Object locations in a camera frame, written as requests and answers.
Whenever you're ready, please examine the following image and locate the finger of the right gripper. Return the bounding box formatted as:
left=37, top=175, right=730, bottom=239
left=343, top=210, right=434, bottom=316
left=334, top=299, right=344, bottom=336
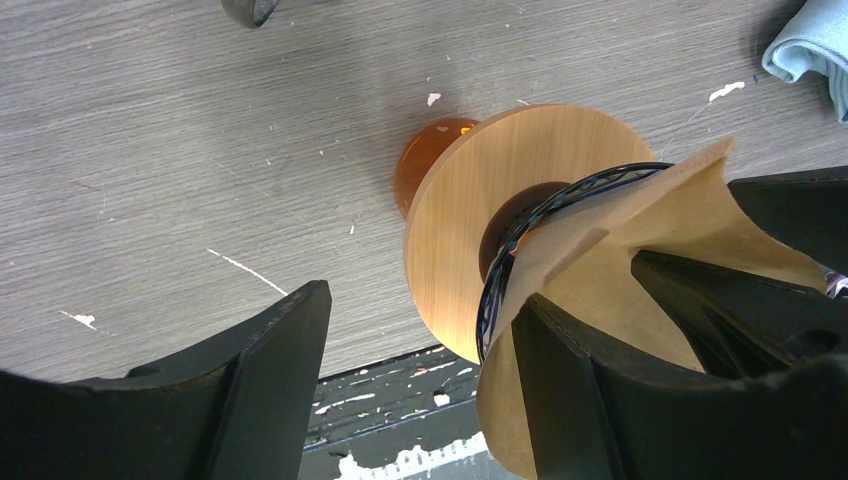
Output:
left=728, top=166, right=847, bottom=275
left=631, top=250, right=847, bottom=380

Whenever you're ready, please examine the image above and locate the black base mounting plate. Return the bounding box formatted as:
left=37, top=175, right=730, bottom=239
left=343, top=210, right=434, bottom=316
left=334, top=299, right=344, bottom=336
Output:
left=298, top=345, right=480, bottom=479

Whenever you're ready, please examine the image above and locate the grey glass coffee server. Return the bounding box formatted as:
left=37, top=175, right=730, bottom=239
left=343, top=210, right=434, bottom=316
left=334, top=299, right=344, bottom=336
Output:
left=220, top=0, right=279, bottom=29

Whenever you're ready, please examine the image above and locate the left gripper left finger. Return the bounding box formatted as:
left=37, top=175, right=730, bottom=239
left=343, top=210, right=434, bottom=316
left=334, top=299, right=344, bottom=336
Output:
left=1, top=280, right=332, bottom=479

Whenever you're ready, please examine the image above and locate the blue glass dripper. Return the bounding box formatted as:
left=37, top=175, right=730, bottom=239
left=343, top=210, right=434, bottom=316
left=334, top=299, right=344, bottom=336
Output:
left=475, top=162, right=672, bottom=362

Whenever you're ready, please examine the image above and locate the amber glass carafe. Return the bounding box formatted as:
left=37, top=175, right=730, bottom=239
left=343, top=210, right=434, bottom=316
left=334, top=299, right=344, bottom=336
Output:
left=393, top=117, right=479, bottom=219

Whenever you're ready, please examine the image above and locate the light blue cloth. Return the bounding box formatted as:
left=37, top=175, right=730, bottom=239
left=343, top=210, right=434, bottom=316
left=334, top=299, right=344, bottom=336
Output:
left=761, top=0, right=847, bottom=124

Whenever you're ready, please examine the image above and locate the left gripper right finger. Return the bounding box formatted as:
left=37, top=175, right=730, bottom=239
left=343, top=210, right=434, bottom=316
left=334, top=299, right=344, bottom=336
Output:
left=512, top=295, right=847, bottom=479

